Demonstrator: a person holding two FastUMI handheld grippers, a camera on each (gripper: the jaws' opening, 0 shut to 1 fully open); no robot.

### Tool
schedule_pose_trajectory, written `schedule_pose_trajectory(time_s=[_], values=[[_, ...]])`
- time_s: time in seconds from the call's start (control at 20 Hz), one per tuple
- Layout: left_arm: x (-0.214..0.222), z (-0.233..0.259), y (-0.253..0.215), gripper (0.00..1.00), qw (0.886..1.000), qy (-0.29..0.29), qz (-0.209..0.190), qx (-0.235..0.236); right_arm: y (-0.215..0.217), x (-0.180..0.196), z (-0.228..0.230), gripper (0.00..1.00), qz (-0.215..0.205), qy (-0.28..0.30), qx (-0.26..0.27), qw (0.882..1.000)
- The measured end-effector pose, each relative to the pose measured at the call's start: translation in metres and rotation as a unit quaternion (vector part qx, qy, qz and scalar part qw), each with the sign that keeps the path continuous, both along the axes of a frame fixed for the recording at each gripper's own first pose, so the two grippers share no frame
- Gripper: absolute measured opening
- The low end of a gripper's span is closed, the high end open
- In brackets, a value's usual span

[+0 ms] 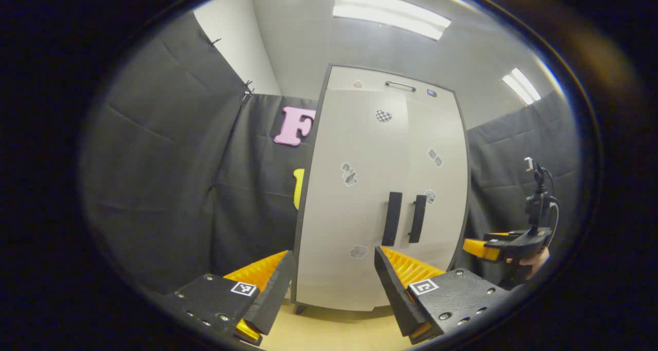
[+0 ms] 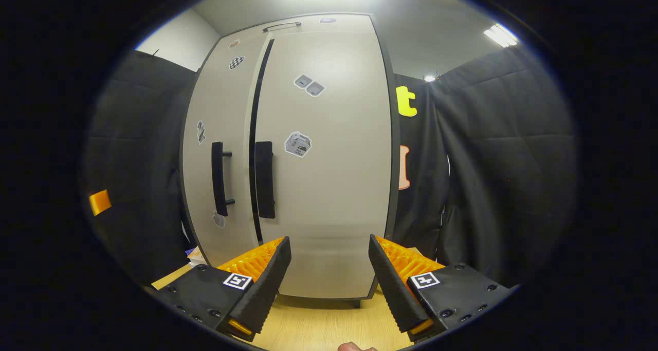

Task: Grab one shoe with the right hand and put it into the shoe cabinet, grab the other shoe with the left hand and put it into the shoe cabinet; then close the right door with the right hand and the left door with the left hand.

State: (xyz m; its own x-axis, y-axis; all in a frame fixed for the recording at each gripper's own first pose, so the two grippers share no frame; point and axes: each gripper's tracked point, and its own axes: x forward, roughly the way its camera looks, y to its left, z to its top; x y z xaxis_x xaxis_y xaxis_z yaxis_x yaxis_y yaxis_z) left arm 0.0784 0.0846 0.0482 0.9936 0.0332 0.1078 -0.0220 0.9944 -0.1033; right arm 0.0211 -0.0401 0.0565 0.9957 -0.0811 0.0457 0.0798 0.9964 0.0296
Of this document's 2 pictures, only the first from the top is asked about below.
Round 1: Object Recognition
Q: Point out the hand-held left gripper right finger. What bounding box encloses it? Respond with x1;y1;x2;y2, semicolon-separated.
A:
374;246;512;345

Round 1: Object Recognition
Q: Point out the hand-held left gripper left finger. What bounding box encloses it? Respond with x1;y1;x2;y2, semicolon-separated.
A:
172;250;298;346

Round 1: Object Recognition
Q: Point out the white cabinet door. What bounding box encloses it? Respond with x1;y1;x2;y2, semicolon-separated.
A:
388;98;469;290
296;89;409;310

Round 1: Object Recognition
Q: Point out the white shoe cabinet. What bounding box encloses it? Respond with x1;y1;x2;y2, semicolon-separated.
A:
292;65;471;316

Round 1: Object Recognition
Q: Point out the ceiling light panel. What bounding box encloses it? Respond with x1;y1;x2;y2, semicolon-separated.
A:
332;0;452;41
501;67;543;106

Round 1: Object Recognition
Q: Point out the black backdrop cloth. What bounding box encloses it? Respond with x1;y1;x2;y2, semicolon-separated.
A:
80;12;584;295

